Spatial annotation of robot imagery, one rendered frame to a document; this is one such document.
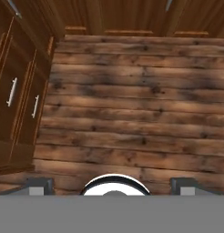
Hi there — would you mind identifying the brown wooden cupboard run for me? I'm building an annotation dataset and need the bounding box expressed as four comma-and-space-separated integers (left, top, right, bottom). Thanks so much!
51, 0, 224, 39

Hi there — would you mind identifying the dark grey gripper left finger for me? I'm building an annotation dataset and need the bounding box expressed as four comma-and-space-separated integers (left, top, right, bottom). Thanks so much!
0, 177, 56, 197

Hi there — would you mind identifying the narrow brown wooden cupboard door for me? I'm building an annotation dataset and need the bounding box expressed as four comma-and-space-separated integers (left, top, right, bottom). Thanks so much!
11, 58, 50, 147

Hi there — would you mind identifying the wide brown wooden cupboard door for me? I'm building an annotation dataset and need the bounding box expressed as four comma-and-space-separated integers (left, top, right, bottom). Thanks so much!
0, 17, 36, 144

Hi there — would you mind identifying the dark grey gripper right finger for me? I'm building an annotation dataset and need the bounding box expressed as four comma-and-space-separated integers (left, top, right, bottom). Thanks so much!
169, 177, 223, 197

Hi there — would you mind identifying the long silver cupboard handle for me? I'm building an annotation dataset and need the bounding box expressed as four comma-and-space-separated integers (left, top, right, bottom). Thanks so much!
5, 76, 19, 107

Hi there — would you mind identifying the short silver cupboard handle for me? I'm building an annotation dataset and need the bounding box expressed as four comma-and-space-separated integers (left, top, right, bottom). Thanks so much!
31, 94, 40, 119

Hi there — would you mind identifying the round white and black object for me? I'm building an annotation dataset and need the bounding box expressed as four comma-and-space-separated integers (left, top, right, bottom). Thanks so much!
79, 173, 151, 197

